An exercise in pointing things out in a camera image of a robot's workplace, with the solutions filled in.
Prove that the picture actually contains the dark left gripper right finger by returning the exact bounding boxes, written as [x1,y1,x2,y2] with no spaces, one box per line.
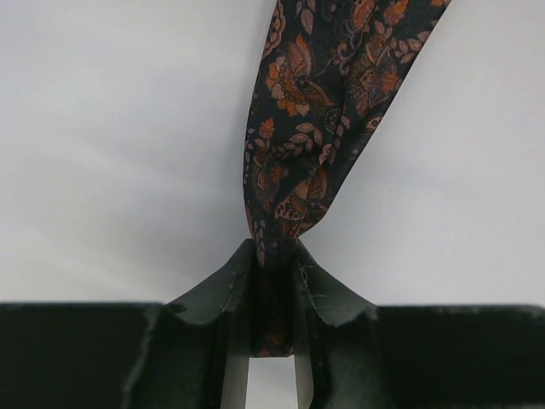
[292,248,544,408]

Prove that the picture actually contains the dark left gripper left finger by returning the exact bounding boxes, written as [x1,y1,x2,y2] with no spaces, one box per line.
[1,240,254,409]

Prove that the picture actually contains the dark orange floral tie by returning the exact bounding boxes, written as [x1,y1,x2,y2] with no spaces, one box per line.
[243,0,448,358]

